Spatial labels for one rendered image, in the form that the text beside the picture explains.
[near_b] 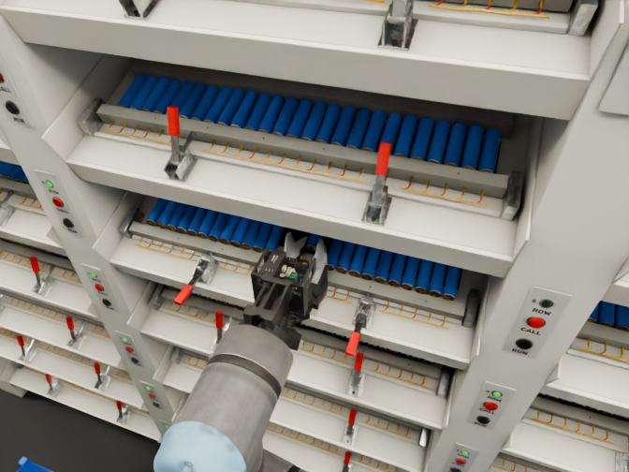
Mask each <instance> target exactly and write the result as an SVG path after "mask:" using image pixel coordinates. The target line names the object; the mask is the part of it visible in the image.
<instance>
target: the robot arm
mask: <svg viewBox="0 0 629 472"><path fill-rule="evenodd" d="M308 240H309V237H308V236H305V237H303V238H301V239H299V240H298V241H296V242H295V241H294V238H293V235H292V233H291V232H288V233H287V234H286V236H285V247H284V251H281V250H276V249H273V251H272V252H271V254H270V255H269V248H268V247H266V248H265V250H264V252H263V253H262V255H261V257H260V258H259V260H258V262H257V264H256V266H255V268H254V269H253V270H252V272H251V280H252V286H253V292H254V299H255V302H254V304H253V305H249V304H248V305H247V306H246V308H245V310H244V312H243V317H244V319H242V320H241V321H240V322H239V324H238V325H235V326H232V327H229V328H228V329H227V330H226V332H225V333H224V335H223V337H222V339H221V340H220V342H219V344H218V346H217V347H216V349H215V351H214V352H213V353H211V354H210V355H209V361H208V363H207V365H206V366H205V368H204V370H203V371H202V373H201V375H200V377H199V379H198V380H197V383H196V385H195V386H194V388H193V389H192V391H191V393H190V394H189V396H188V398H187V400H186V401H185V403H184V405H183V407H182V409H181V411H180V413H179V415H178V416H177V418H176V420H175V421H174V422H173V424H172V426H171V427H170V428H169V429H168V430H167V431H166V433H165V434H164V436H163V439H162V441H161V445H160V449H159V450H158V452H157V453H156V455H155V458H154V472H307V471H305V470H303V469H301V468H299V467H297V466H296V465H294V464H292V463H290V462H289V461H288V460H286V459H284V458H282V457H280V456H278V455H276V454H274V453H272V452H270V451H268V450H265V449H263V443H262V438H263V435H264V434H265V431H266V429H267V426H268V424H269V421H270V419H271V415H272V412H273V410H274V408H275V406H276V403H277V401H278V399H279V396H280V394H281V392H282V390H283V387H284V385H285V382H286V379H287V377H288V374H289V372H290V370H291V367H292V364H293V361H294V359H293V355H292V353H291V351H290V349H291V350H296V351H298V348H299V345H300V339H301V334H299V333H298V332H296V330H295V329H292V328H290V327H289V326H291V325H292V323H298V324H301V322H302V321H303V320H305V319H308V318H310V313H311V312H312V310H313V308H314V309H316V310H317V309H318V306H319V304H320V303H321V302H322V301H323V300H324V298H325V296H326V294H327V291H328V262H327V248H326V246H325V244H324V242H323V240H322V239H320V240H319V241H318V244H317V246H316V248H315V254H314V255H313V256H312V263H311V265H310V264H307V263H306V262H303V263H301V262H300V257H301V256H302V254H304V253H305V251H306V248H307V247H306V244H307V243H308ZM263 258H264V264H263V266H262V267H261V269H260V271H259V273H258V272H257V268H258V266H259V264H260V263H261V261H262V259H263ZM286 325H287V326H286Z"/></svg>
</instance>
